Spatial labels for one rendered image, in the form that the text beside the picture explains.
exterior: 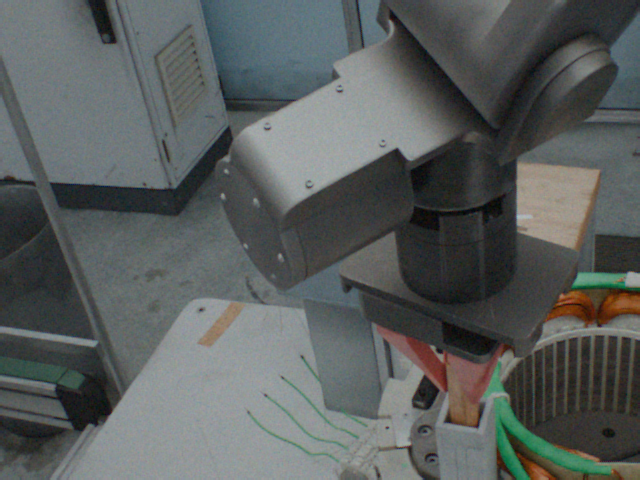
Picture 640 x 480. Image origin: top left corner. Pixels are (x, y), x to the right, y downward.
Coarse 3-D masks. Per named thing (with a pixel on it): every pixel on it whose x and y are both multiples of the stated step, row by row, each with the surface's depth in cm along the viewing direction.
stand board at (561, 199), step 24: (528, 168) 91; (552, 168) 91; (576, 168) 90; (528, 192) 88; (552, 192) 87; (576, 192) 86; (552, 216) 84; (576, 216) 83; (552, 240) 81; (576, 240) 80
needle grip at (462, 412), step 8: (448, 360) 46; (448, 368) 47; (448, 376) 47; (448, 384) 48; (456, 384) 47; (448, 392) 48; (456, 392) 47; (448, 400) 48; (456, 400) 48; (464, 400) 48; (456, 408) 48; (464, 408) 48; (472, 408) 48; (456, 416) 49; (464, 416) 49; (472, 416) 49; (456, 424) 49; (464, 424) 49; (472, 424) 49
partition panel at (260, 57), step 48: (240, 0) 307; (288, 0) 301; (336, 0) 295; (240, 48) 319; (288, 48) 313; (336, 48) 306; (624, 48) 271; (240, 96) 332; (288, 96) 325; (624, 96) 281
